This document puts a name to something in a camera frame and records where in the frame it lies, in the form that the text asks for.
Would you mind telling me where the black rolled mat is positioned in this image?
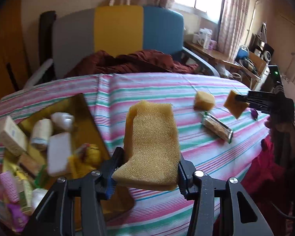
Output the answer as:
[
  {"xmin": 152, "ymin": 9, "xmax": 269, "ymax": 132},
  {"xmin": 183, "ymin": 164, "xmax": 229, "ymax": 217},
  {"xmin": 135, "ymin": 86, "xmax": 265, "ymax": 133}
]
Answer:
[{"xmin": 38, "ymin": 10, "xmax": 57, "ymax": 67}]

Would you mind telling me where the white soap block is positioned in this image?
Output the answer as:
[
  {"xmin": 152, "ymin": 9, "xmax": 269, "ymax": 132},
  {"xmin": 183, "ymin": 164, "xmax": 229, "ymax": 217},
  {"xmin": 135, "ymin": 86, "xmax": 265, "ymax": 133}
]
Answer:
[{"xmin": 47, "ymin": 132, "xmax": 72, "ymax": 177}]

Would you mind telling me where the green cracker packet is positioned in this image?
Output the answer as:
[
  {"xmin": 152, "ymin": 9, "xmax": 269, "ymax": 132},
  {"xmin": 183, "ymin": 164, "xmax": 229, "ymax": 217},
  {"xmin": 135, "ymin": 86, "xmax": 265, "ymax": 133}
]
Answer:
[{"xmin": 200, "ymin": 111, "xmax": 233, "ymax": 144}]

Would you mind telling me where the cream tall carton box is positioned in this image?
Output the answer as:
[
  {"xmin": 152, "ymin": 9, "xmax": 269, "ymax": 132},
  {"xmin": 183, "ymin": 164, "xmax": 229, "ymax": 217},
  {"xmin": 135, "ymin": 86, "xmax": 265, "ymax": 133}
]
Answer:
[{"xmin": 0, "ymin": 116, "xmax": 28, "ymax": 157}]

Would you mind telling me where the white sock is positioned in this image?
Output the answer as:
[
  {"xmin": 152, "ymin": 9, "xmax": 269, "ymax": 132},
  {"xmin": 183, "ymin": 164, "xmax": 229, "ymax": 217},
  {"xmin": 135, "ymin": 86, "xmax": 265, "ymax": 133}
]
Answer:
[{"xmin": 30, "ymin": 118, "xmax": 53, "ymax": 151}]

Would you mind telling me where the dark red blanket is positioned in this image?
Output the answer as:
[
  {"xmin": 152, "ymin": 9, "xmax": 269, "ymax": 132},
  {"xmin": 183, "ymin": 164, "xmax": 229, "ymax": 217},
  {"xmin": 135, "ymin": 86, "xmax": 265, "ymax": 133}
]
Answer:
[{"xmin": 65, "ymin": 50, "xmax": 198, "ymax": 78}]

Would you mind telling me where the red cloth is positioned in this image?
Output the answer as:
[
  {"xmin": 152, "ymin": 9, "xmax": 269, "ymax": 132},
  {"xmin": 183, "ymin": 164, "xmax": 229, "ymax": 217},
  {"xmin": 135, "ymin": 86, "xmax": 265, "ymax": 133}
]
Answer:
[{"xmin": 242, "ymin": 132, "xmax": 295, "ymax": 235}]

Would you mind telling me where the pink cotton pad stack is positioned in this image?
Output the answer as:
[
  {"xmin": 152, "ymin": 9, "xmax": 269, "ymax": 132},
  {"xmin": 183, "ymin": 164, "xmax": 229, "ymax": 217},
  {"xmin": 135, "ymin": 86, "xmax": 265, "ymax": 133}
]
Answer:
[{"xmin": 0, "ymin": 171, "xmax": 19, "ymax": 203}]

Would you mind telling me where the yellow knitted sock ball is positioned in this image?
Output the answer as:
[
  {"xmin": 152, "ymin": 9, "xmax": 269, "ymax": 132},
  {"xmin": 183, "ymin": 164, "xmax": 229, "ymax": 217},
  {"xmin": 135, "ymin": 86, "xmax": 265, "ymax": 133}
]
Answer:
[{"xmin": 68, "ymin": 143, "xmax": 102, "ymax": 179}]

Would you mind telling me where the yellow sponge block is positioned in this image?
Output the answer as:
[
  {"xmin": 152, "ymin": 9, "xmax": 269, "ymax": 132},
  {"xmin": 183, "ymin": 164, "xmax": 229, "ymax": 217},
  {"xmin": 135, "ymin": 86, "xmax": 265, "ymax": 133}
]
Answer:
[
  {"xmin": 223, "ymin": 90, "xmax": 249, "ymax": 119},
  {"xmin": 195, "ymin": 91, "xmax": 215, "ymax": 111}
]

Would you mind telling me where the person right hand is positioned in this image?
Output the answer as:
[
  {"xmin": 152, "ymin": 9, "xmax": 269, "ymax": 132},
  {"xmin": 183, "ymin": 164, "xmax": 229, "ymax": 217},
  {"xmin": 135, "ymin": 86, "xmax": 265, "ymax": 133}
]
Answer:
[{"xmin": 264, "ymin": 116, "xmax": 295, "ymax": 138}]

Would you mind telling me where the wooden desk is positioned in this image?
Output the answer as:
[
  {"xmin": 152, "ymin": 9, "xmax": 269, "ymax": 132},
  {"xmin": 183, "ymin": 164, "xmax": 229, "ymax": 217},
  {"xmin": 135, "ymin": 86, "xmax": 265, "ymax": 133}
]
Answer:
[{"xmin": 184, "ymin": 41, "xmax": 261, "ymax": 89}]

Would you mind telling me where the gold tray box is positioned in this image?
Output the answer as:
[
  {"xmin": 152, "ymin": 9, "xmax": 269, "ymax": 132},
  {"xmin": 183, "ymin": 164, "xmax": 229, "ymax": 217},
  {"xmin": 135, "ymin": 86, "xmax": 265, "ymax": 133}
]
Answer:
[{"xmin": 0, "ymin": 92, "xmax": 136, "ymax": 231}]

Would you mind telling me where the grey yellow blue headboard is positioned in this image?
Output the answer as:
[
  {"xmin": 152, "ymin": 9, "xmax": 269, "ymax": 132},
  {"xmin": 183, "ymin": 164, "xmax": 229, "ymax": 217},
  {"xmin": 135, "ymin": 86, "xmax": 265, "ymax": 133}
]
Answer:
[{"xmin": 52, "ymin": 5, "xmax": 184, "ymax": 79}]

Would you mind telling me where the green white slim box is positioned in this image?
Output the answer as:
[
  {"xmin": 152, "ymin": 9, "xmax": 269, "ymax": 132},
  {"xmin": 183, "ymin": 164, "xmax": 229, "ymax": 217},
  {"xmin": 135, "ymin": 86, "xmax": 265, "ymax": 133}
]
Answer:
[{"xmin": 15, "ymin": 171, "xmax": 33, "ymax": 216}]

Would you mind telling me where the yellow sponge wedge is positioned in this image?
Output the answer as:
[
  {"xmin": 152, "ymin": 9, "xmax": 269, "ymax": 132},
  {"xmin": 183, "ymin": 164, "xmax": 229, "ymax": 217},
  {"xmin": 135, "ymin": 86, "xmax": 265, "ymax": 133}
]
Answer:
[{"xmin": 112, "ymin": 100, "xmax": 181, "ymax": 191}]

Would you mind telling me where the striped bed sheet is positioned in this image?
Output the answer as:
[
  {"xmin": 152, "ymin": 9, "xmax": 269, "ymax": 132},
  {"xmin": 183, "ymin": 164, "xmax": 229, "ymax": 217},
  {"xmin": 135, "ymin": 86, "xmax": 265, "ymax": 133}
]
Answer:
[{"xmin": 0, "ymin": 72, "xmax": 273, "ymax": 236}]

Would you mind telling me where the purple snack packet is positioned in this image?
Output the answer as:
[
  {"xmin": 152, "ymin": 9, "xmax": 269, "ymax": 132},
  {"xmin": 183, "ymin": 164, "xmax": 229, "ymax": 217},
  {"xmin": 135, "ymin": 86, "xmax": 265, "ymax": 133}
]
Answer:
[{"xmin": 7, "ymin": 204, "xmax": 29, "ymax": 233}]

